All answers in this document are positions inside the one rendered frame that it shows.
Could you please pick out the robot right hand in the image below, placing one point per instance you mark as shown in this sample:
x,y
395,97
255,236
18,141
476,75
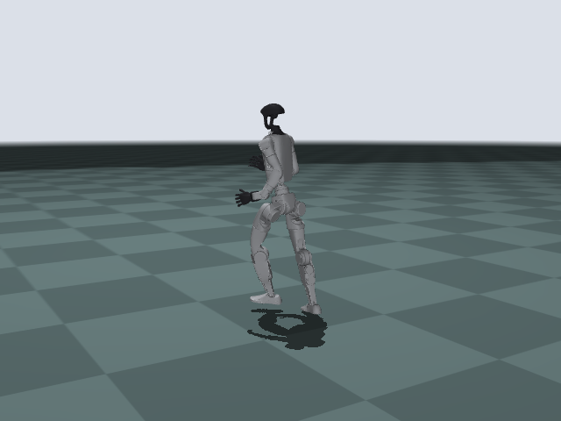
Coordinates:
x,y
260,162

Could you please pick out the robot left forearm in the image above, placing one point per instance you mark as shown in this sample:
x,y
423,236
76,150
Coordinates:
x,y
270,185

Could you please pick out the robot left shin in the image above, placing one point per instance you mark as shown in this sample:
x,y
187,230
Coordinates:
x,y
263,269

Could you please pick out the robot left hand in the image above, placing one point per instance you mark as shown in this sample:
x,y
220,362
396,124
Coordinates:
x,y
245,197

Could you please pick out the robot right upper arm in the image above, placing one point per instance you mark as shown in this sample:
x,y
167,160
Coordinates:
x,y
295,163

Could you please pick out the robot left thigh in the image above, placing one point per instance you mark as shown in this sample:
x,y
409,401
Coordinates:
x,y
268,212

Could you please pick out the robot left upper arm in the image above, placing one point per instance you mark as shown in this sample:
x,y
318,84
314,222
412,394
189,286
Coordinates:
x,y
266,146

